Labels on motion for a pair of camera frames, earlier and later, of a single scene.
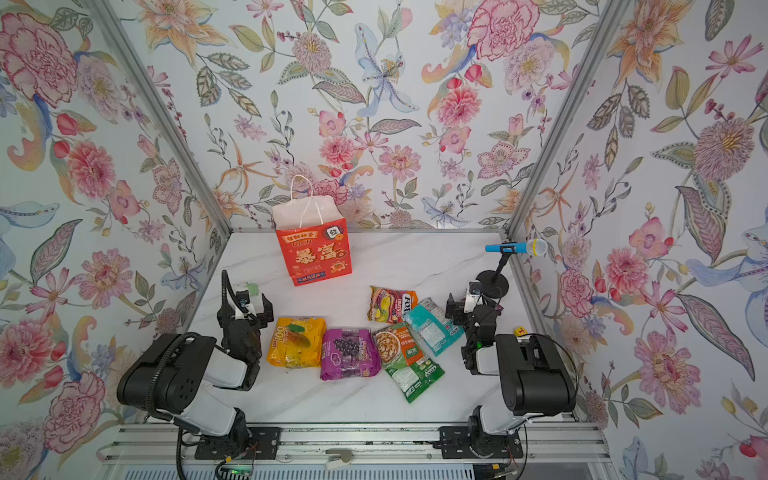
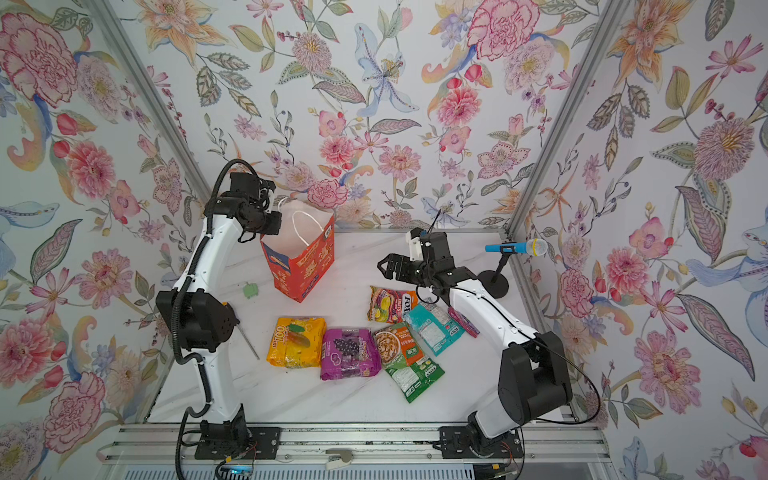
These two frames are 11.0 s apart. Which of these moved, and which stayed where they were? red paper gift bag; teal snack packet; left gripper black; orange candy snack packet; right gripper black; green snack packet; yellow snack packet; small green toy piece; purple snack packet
Moved: right gripper black; red paper gift bag; left gripper black
Stayed: purple snack packet; teal snack packet; orange candy snack packet; green snack packet; small green toy piece; yellow snack packet
